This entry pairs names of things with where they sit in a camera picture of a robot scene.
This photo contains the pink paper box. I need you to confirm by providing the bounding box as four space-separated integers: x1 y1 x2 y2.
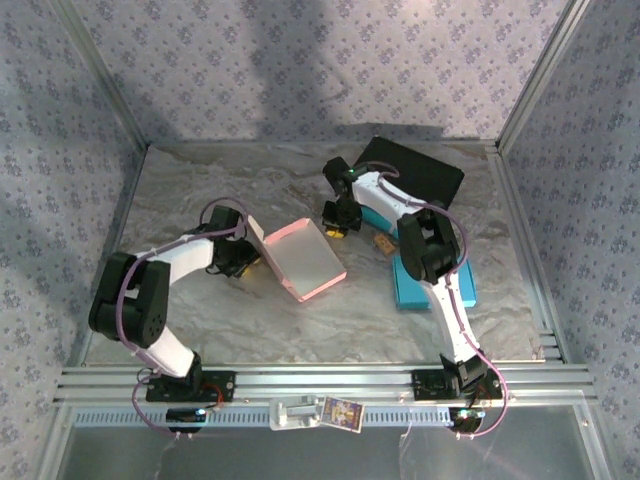
244 215 349 303

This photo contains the blue paper box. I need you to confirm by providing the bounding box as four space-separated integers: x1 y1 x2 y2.
392 254 477 311

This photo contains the black hard case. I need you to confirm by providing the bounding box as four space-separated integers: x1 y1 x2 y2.
352 135 465 209

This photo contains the black adapter with LED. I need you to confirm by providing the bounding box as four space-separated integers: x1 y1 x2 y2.
166 407 207 434
448 407 487 434

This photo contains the cartoon print card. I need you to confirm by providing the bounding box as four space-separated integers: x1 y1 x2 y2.
319 396 365 432

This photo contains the aluminium side rail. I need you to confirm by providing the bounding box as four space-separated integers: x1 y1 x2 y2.
37 144 151 480
485 142 571 366

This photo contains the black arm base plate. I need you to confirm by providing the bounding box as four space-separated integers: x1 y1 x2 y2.
145 369 237 404
412 369 506 401

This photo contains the purple cable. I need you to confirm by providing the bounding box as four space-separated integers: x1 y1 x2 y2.
377 164 509 442
115 198 250 441

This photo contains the wide aluminium rail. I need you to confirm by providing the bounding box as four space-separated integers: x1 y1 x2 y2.
54 363 599 407

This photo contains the white plastic bracket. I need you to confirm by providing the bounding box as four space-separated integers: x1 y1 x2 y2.
268 394 321 431

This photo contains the grey slotted cable duct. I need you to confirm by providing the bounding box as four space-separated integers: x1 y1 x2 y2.
74 408 481 429

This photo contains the aluminium frame post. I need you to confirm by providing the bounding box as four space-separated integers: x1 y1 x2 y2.
49 0 152 151
493 0 601 154

